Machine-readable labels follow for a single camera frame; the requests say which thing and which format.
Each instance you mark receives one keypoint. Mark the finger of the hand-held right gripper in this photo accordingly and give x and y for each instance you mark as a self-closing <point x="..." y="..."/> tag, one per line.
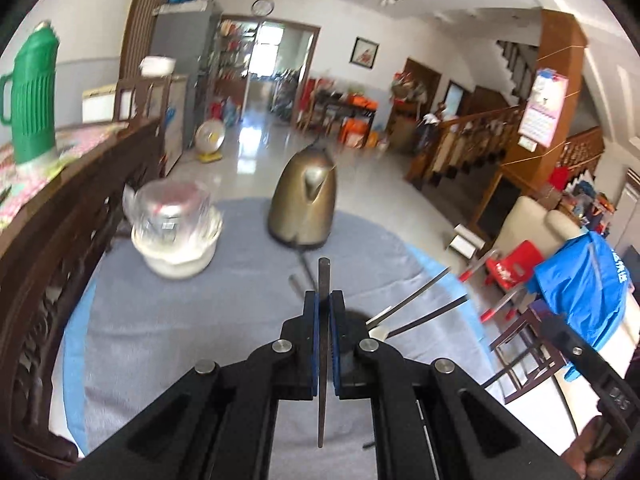
<point x="585" y="360"/>

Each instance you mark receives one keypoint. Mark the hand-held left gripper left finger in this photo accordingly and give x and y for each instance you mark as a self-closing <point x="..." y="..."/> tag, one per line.
<point x="312" y="350"/>

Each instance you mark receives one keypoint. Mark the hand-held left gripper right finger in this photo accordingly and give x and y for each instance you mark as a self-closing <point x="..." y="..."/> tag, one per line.
<point x="337" y="350"/>

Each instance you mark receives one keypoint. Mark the white plastic spoon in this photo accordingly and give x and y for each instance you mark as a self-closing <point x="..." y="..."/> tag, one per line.
<point x="381" y="333"/>

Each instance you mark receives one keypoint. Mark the person's right hand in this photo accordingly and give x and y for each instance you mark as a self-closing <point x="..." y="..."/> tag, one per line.
<point x="590" y="447"/>

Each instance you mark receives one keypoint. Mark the dark wooden stool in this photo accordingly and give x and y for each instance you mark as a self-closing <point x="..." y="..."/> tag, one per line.
<point x="530" y="335"/>

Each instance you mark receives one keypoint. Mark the blue cloth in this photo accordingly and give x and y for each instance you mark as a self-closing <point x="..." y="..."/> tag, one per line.
<point x="580" y="285"/>

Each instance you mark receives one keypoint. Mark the grey tablecloth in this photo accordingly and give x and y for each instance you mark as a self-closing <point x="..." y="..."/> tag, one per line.
<point x="200" y="320"/>

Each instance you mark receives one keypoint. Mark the red plastic chair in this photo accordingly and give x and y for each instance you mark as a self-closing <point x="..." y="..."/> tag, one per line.
<point x="515" y="265"/>

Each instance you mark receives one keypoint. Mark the brass electric kettle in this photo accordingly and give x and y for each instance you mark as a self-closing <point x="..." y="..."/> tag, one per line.
<point x="305" y="200"/>

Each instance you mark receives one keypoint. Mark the beige sofa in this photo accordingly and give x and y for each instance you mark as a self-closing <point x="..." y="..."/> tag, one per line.
<point x="530" y="220"/>

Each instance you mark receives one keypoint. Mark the white step stool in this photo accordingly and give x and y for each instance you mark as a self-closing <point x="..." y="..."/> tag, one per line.
<point x="465" y="242"/>

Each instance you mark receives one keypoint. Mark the plastic-bagged metal bowl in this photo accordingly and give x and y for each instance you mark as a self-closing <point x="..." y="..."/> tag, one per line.
<point x="167" y="210"/>

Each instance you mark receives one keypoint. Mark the white floor fan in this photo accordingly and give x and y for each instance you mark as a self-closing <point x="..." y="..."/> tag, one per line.
<point x="209" y="139"/>

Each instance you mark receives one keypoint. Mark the blue tablecloth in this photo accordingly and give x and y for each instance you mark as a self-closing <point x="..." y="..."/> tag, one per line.
<point x="72" y="340"/>

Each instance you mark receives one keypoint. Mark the dark wooden side table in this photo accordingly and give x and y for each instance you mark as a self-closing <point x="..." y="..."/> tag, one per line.
<point x="345" y="107"/>

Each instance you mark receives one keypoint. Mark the wooden stair railing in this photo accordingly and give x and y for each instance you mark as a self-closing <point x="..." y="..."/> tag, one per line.
<point x="470" y="140"/>

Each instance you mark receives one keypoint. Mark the wooden pillar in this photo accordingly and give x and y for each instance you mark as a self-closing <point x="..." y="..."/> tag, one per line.
<point x="555" y="85"/>

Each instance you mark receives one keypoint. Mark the wooden chair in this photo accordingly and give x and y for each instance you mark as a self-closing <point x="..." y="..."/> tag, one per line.
<point x="140" y="97"/>

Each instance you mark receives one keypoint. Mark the grey refrigerator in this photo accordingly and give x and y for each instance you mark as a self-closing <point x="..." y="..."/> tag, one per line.
<point x="185" y="60"/>

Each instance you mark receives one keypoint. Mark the white rice cooker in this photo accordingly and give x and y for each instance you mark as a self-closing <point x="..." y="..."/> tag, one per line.
<point x="157" y="66"/>

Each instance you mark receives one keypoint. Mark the white chest freezer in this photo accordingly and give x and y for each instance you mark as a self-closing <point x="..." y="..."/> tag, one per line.
<point x="100" y="105"/>

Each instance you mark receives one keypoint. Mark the green thermos jug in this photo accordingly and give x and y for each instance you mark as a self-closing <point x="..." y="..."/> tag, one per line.
<point x="32" y="95"/>

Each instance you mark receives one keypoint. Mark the pink wall calendar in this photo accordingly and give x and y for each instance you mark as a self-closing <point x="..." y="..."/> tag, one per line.
<point x="542" y="110"/>

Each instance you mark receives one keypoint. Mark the framed wall picture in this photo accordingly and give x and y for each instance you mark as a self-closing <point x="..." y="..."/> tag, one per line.
<point x="363" y="52"/>

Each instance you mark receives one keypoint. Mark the round wall clock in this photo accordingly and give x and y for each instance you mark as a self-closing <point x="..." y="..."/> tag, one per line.
<point x="262" y="7"/>

